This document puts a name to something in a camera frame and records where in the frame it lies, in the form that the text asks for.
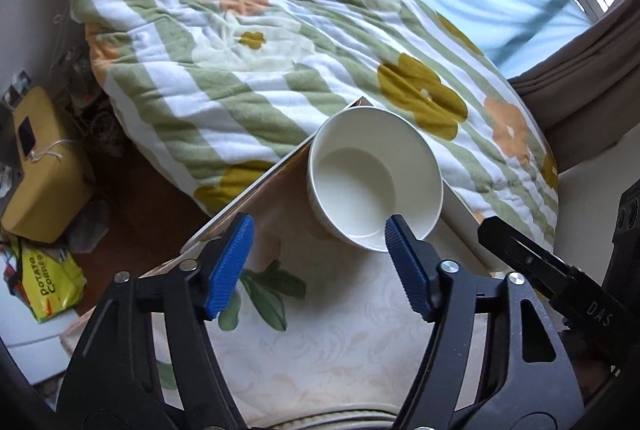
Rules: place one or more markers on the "cream round plate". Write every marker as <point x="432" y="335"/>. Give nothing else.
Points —
<point x="347" y="419"/>

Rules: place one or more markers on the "yellow box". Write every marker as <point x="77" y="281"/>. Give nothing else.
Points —
<point x="57" y="177"/>

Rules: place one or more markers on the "white folding table tray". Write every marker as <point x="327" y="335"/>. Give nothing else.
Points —
<point x="454" y="212"/>

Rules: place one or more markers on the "brown curtain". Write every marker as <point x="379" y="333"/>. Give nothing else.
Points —
<point x="585" y="97"/>

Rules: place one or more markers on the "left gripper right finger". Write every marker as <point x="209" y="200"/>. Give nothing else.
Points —
<point x="526" y="379"/>

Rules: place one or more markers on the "person's right hand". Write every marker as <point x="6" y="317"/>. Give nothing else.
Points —
<point x="592" y="365"/>

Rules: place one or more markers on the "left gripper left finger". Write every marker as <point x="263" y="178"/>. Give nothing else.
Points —
<point x="113" y="382"/>

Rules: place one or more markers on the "floral green striped quilt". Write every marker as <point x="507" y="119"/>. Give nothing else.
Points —
<point x="214" y="92"/>

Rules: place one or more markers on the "white floral tablecloth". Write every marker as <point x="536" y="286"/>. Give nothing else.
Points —
<point x="314" y="324"/>

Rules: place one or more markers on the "yellow potato snack bag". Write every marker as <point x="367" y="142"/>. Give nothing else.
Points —
<point x="47" y="281"/>

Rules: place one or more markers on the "white ceramic bowl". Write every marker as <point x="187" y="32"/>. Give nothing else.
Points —
<point x="366" y="164"/>

